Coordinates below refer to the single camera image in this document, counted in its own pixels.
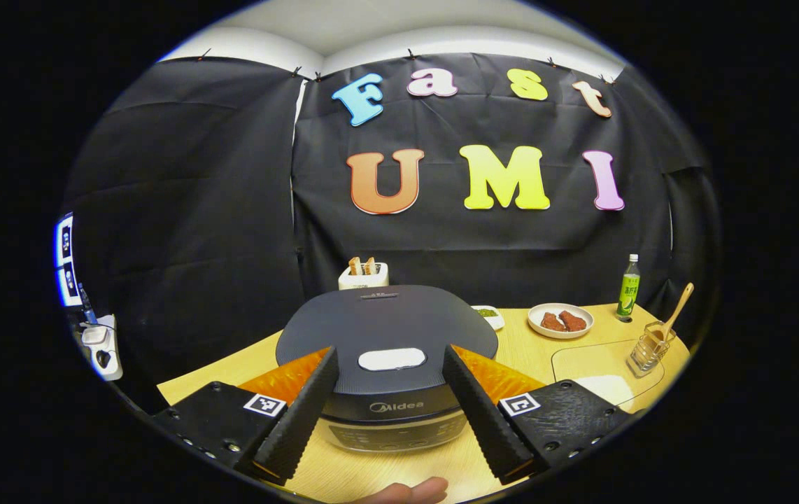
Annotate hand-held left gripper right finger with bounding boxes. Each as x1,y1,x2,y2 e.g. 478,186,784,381
441,344,631,485

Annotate green label drink bottle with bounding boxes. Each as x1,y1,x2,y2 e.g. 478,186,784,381
616,253,642,323

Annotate dark grey rice cooker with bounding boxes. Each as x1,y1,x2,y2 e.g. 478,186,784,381
275,284,500,453

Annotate white toaster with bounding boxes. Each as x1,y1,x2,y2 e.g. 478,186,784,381
338,262,390,291

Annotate white rice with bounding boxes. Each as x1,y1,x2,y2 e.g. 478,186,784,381
571,374,637,407

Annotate wooden spoon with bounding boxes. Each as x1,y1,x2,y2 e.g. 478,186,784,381
650,282,695,344

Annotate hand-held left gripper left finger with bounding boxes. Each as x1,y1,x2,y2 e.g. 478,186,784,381
151,345,339,485

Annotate white side desk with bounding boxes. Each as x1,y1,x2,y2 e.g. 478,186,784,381
80,314,125,382

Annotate white round plate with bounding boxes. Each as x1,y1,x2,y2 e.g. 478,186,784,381
528,302,595,340

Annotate clear plastic rice box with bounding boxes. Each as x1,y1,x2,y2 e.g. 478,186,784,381
551,338,666,414

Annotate black backdrop cloth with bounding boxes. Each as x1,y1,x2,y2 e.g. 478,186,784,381
64,52,722,414

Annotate computer monitor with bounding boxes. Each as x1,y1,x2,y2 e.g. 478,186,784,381
55,212,82,309

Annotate white divided seasoning dish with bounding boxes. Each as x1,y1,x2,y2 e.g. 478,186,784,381
471,304,505,332

